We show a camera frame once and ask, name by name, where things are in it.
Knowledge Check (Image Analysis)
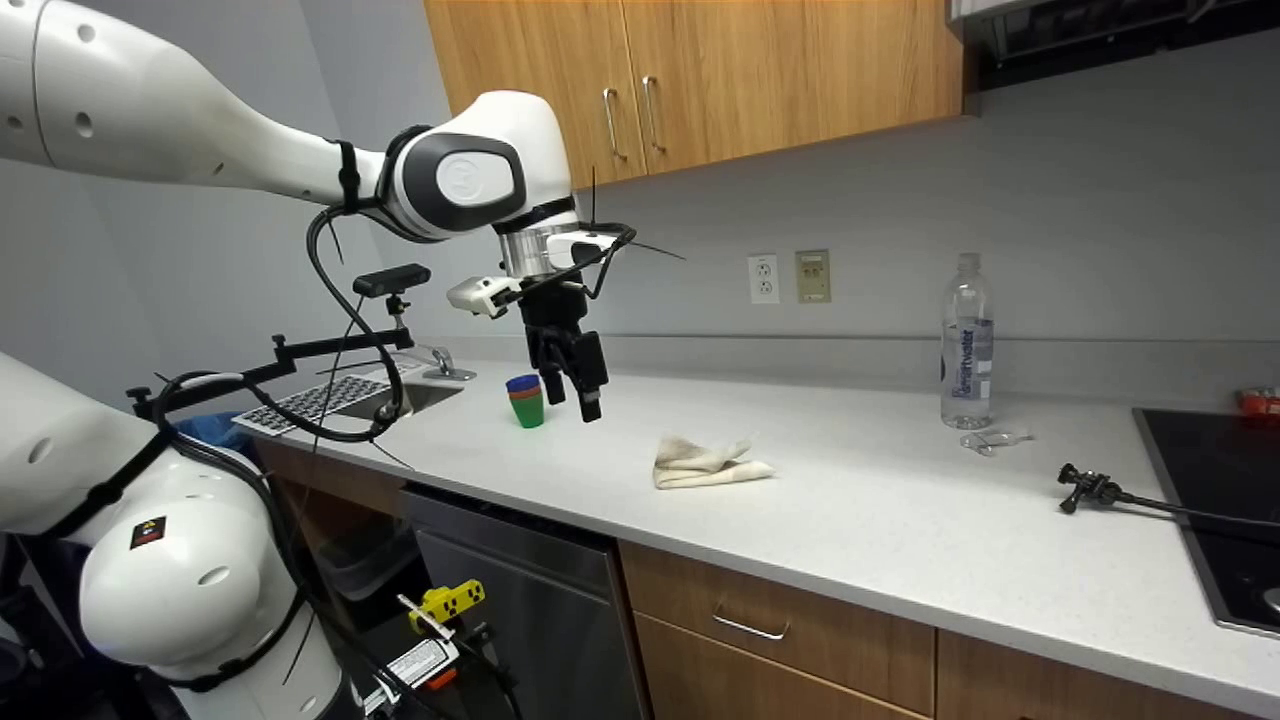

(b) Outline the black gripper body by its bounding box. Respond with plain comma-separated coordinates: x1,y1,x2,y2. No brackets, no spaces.
519,278,606,397

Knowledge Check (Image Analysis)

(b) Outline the white wall outlet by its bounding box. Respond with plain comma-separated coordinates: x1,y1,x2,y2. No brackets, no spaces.
747,256,781,302

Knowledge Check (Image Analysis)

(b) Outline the cream stained towel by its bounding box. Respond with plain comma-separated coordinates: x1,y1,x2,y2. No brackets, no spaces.
653,434,772,491

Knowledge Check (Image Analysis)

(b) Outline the cabinet handle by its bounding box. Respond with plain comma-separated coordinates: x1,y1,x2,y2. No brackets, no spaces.
601,85,627,165
639,71,666,157

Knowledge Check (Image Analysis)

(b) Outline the black range hood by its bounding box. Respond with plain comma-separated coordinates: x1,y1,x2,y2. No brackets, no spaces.
948,0,1280,88

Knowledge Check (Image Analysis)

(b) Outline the clear plastic water bottle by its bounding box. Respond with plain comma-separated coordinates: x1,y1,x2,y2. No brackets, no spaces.
938,253,994,428

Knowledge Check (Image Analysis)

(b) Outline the upper wooden cabinet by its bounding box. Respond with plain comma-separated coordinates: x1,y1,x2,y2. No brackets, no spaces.
423,0,965,186

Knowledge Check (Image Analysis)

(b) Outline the left cabinet handle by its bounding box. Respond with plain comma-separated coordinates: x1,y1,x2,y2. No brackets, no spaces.
601,85,627,165

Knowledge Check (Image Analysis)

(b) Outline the right cabinet handle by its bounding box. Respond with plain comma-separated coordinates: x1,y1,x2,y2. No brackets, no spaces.
639,71,666,157

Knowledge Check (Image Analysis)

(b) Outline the metal sink basin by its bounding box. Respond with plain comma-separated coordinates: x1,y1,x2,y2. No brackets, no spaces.
235,374,460,434

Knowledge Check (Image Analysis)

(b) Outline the beige wall switch plate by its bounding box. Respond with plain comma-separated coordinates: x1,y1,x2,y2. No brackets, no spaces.
796,246,832,302

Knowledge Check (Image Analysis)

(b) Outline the black induction cooktop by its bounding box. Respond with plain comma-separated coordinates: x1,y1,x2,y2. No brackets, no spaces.
1136,407,1280,636

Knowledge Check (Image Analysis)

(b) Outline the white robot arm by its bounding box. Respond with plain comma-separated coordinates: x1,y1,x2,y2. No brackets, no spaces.
0,0,634,720

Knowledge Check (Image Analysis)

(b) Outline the black camera on stand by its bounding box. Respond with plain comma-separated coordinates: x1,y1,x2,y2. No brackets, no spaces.
130,263,433,418

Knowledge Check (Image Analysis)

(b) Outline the white red device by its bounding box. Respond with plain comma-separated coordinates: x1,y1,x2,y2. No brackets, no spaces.
357,640,460,714

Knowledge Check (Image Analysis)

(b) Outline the red object at edge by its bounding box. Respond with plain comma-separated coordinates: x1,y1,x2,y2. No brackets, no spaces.
1235,386,1280,418

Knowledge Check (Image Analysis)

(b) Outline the yellow black tool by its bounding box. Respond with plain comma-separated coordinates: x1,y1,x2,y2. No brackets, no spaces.
404,580,488,631

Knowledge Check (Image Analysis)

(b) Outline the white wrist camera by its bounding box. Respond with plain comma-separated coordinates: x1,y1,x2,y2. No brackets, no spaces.
449,274,519,319

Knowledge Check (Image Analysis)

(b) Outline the silver drawer handle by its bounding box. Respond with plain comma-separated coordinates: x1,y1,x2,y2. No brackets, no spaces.
711,611,791,645

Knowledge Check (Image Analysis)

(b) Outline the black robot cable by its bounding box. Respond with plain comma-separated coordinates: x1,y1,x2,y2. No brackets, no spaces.
130,197,415,449

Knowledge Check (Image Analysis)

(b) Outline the stainless dishwasher front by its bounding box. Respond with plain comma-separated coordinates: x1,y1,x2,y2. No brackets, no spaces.
407,491,648,720

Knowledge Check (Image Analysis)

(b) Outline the black clamp tool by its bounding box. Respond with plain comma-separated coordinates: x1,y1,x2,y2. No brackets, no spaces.
1056,464,1277,531

